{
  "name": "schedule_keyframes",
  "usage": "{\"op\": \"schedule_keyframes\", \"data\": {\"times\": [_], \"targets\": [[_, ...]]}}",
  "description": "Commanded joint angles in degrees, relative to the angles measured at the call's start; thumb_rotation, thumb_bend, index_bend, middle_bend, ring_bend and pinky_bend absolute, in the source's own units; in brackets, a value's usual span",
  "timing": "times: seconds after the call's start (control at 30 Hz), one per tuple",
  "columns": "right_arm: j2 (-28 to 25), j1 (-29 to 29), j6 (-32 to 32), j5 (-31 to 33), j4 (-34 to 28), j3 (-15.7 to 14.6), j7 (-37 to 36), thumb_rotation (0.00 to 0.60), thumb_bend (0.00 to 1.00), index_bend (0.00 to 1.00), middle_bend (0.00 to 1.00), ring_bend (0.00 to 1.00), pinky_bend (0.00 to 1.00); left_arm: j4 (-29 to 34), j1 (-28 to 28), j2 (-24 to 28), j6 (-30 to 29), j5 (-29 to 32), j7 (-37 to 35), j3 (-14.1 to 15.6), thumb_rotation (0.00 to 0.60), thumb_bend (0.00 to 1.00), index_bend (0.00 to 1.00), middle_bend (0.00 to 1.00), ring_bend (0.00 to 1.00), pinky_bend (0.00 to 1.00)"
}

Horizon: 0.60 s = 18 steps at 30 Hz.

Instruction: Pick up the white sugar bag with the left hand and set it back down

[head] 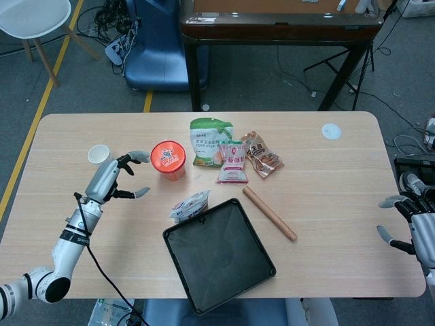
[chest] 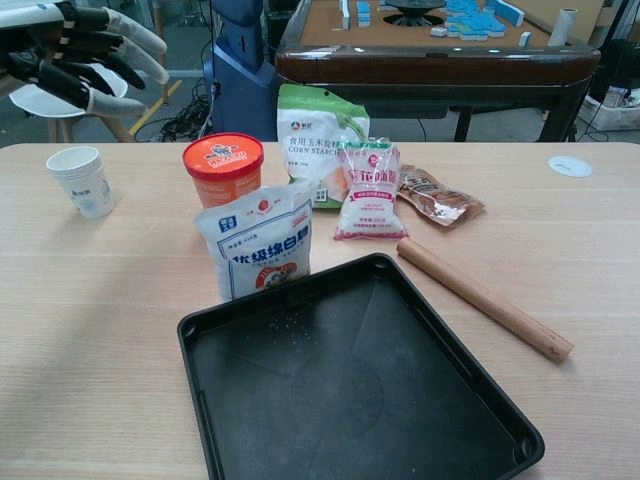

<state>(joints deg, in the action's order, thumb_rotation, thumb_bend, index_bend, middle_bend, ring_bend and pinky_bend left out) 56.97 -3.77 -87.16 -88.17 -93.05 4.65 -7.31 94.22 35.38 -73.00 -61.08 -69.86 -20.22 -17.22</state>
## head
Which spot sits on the brown snack packet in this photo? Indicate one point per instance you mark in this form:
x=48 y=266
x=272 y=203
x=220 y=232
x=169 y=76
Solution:
x=263 y=156

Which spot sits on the white power strip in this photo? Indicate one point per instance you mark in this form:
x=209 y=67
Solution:
x=117 y=49

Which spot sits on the pink white small bag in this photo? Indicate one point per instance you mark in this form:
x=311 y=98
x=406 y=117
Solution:
x=232 y=166

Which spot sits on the dark brown mahjong table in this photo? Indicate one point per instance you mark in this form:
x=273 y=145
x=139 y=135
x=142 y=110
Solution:
x=278 y=29

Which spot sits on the orange lidded plastic tub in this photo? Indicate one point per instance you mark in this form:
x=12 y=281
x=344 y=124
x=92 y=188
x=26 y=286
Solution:
x=168 y=159

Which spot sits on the grey sneaker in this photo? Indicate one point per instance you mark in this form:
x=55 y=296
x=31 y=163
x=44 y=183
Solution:
x=413 y=183

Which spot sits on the wooden rolling pin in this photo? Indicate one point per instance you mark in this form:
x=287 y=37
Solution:
x=270 y=214

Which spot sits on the single blue white mahjong tile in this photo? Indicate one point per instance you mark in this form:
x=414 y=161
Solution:
x=341 y=4

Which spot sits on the white sugar bag blue print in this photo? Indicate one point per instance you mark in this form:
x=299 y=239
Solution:
x=190 y=207

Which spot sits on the black square baking tray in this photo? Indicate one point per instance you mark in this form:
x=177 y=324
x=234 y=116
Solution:
x=217 y=258

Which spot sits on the green white corn starch bag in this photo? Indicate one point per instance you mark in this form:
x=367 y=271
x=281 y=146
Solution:
x=205 y=139

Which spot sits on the clear plastic bag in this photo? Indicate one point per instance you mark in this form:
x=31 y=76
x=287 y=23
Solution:
x=108 y=314

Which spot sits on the white chair wooden legs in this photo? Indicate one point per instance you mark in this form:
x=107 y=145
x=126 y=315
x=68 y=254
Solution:
x=30 y=17

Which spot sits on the white paper cup stack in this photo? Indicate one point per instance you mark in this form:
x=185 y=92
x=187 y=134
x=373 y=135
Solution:
x=99 y=154

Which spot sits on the black tripod stand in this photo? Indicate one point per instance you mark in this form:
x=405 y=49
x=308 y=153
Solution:
x=353 y=78

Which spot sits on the white floor disc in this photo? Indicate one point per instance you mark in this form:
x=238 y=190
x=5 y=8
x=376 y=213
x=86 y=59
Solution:
x=205 y=107

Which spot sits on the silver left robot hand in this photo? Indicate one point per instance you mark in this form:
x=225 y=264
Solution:
x=103 y=180

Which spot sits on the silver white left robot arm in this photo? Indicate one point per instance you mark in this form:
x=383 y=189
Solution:
x=68 y=251

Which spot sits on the blue machine base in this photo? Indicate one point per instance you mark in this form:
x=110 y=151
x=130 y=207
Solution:
x=156 y=57

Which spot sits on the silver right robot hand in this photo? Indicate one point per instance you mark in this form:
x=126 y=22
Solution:
x=423 y=234

